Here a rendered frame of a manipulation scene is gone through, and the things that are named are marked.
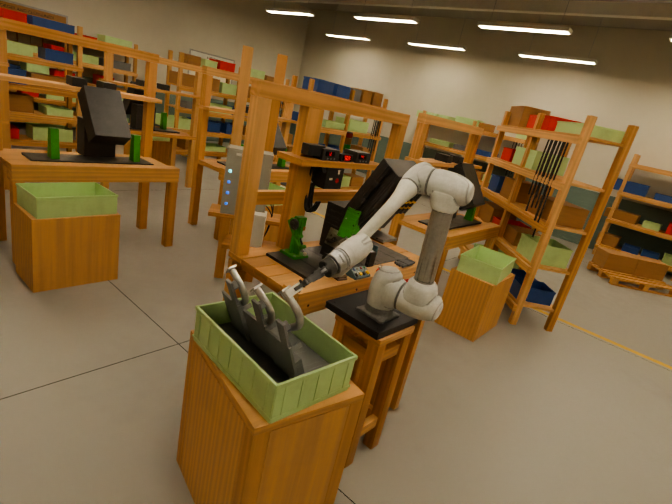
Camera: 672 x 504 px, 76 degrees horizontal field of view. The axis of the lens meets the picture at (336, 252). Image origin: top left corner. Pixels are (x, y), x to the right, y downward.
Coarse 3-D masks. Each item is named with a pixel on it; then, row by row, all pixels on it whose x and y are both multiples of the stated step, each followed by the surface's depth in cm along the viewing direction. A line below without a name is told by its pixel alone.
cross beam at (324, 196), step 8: (264, 192) 280; (272, 192) 285; (280, 192) 290; (320, 192) 318; (328, 192) 324; (336, 192) 330; (344, 192) 337; (352, 192) 344; (264, 200) 282; (272, 200) 287; (280, 200) 292; (320, 200) 321; (328, 200) 327; (336, 200) 334; (344, 200) 341
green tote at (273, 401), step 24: (216, 312) 196; (264, 312) 216; (288, 312) 207; (216, 336) 177; (312, 336) 195; (216, 360) 178; (240, 360) 165; (336, 360) 185; (240, 384) 166; (264, 384) 154; (288, 384) 152; (312, 384) 163; (336, 384) 175; (264, 408) 156; (288, 408) 158
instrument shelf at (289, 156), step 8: (280, 152) 278; (288, 152) 283; (288, 160) 273; (296, 160) 268; (304, 160) 266; (312, 160) 271; (320, 160) 279; (344, 168) 295; (352, 168) 301; (360, 168) 307; (368, 168) 314
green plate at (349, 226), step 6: (348, 210) 291; (354, 210) 288; (348, 216) 290; (354, 216) 287; (342, 222) 292; (348, 222) 289; (354, 222) 286; (342, 228) 292; (348, 228) 289; (354, 228) 286; (342, 234) 291; (348, 234) 288; (354, 234) 291
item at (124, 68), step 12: (84, 36) 930; (108, 36) 962; (36, 48) 875; (48, 48) 900; (60, 48) 904; (84, 60) 945; (96, 60) 962; (36, 72) 890; (48, 72) 905; (60, 72) 919; (120, 72) 999; (132, 72) 1023; (36, 96) 905; (48, 96) 920; (60, 96) 937; (12, 120) 881; (24, 120) 896; (36, 120) 911
